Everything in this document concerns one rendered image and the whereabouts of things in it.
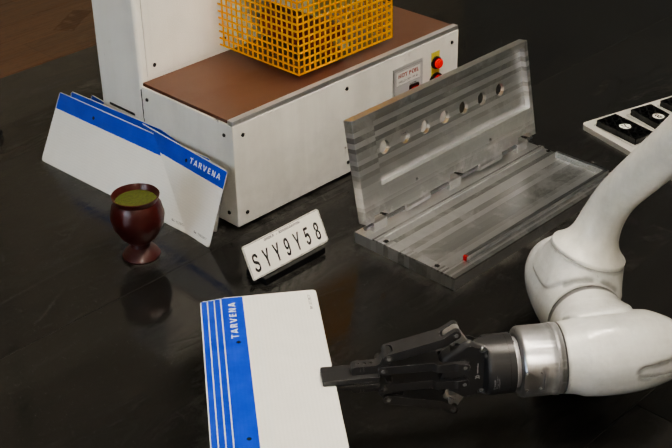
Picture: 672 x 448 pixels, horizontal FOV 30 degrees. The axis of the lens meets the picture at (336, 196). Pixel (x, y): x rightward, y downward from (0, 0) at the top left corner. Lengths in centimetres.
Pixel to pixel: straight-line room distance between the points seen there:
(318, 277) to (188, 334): 23
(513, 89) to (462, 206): 26
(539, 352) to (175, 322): 57
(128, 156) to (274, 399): 76
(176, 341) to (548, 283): 53
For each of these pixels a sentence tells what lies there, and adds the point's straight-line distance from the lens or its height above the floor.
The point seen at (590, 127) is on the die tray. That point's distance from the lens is 238.
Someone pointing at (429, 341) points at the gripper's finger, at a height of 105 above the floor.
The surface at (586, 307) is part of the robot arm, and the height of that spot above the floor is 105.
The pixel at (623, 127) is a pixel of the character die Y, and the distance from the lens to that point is 236.
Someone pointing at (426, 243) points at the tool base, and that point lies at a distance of 197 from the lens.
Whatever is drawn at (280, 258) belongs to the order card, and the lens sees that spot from 193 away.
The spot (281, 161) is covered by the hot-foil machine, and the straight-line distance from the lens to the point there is 206.
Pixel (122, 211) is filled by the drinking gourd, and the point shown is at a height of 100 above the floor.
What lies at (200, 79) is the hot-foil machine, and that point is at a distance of 212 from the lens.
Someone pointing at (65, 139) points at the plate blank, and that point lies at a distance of 229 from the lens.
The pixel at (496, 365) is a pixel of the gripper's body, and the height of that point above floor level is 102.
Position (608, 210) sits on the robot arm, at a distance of 164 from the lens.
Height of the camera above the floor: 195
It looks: 29 degrees down
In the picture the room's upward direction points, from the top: 1 degrees counter-clockwise
